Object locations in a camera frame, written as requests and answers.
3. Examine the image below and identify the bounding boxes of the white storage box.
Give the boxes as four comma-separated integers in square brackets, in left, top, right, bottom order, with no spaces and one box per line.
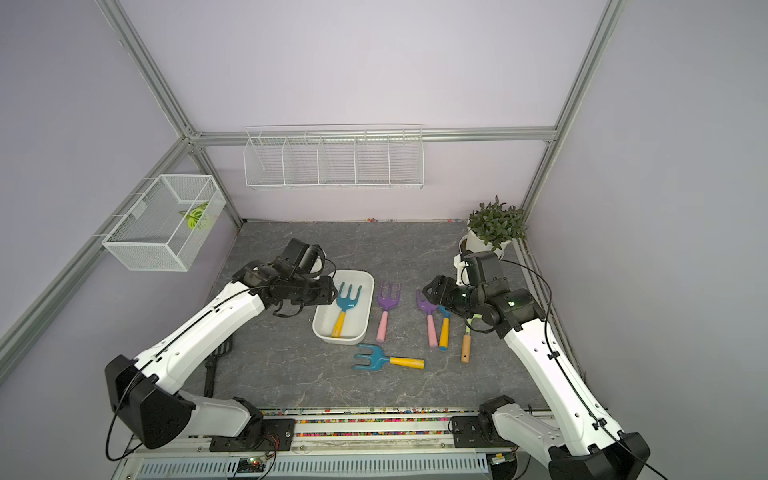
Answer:
[312,270,375,345]

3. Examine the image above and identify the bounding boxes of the teal rake yellow handle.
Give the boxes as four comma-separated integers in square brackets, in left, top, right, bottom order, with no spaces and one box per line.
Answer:
[438,306,451,351]
[331,282,362,338]

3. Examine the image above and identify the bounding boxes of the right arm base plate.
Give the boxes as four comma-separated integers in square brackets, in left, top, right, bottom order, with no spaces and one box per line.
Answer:
[447,414,516,448]

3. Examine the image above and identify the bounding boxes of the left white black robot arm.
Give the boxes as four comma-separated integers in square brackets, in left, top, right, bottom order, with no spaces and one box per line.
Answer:
[105,238,338,452]

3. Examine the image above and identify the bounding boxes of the white wire wall shelf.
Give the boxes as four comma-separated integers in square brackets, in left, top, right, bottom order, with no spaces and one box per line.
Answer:
[243,123,425,190]

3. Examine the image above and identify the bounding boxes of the purple rake pink handle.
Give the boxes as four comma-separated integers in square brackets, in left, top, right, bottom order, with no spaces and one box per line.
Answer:
[416,289,438,349]
[376,282,402,344]

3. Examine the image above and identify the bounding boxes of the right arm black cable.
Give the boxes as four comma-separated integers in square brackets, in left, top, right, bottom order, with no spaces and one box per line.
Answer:
[497,257,667,480]

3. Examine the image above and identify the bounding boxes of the green leaf in basket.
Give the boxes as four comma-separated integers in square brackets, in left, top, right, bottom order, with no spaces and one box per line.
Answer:
[179,201,211,231]

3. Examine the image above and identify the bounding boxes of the aluminium frame rails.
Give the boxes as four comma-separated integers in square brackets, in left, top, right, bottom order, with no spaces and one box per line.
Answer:
[0,0,631,469]

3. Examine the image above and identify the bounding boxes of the white mesh wall basket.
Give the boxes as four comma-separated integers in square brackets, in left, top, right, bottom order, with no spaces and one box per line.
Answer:
[102,174,226,272]

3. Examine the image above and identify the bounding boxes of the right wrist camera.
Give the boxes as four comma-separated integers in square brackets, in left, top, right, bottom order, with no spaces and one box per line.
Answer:
[453,254,469,286]

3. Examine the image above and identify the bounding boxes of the teal fork yellow handle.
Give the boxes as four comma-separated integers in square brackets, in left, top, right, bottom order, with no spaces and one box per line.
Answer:
[352,343,425,371]

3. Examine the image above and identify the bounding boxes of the large potted plant white pot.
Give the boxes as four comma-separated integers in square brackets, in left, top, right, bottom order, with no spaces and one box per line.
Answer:
[459,196,527,259]

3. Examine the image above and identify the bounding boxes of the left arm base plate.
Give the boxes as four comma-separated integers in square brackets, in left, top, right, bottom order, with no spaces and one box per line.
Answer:
[209,417,296,453]

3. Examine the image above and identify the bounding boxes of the white vented cable duct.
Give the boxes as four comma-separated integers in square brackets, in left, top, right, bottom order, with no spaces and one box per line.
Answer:
[131,453,491,479]

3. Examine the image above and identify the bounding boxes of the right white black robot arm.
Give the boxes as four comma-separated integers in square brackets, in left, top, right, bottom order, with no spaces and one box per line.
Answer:
[422,252,650,479]

